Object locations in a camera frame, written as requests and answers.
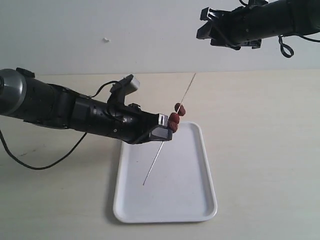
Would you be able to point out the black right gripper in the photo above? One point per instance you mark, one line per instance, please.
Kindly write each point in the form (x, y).
(226, 29)

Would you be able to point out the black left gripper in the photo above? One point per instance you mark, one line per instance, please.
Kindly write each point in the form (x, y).
(128, 124)

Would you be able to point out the thin metal skewer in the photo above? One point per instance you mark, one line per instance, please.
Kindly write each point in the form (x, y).
(162, 143)

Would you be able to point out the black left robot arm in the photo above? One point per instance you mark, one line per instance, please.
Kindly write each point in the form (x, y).
(53, 106)

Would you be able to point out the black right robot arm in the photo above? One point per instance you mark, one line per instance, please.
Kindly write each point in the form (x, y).
(250, 23)

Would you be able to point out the white rectangular plastic tray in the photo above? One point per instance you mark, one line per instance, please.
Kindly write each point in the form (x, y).
(179, 188)

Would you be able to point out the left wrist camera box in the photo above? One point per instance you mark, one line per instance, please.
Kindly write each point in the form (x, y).
(122, 88)

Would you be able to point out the small white wall blob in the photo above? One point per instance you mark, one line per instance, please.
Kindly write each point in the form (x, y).
(107, 39)

